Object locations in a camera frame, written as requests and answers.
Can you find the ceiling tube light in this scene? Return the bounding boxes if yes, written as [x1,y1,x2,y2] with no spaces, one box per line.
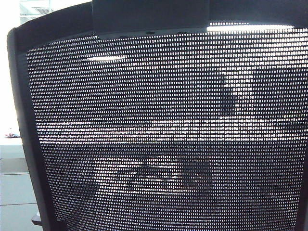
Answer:
[206,22,295,32]
[87,56,126,62]

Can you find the white drawer cabinet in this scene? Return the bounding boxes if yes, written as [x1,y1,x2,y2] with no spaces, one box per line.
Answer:
[0,144,43,231]

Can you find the white office desk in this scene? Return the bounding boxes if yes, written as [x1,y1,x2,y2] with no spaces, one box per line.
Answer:
[0,137,24,146]

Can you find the white red printed cloth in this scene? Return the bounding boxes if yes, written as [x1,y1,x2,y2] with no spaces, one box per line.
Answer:
[4,129,20,139]

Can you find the black mesh office chair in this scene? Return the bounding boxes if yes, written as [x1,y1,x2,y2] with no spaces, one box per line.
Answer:
[6,0,308,231]

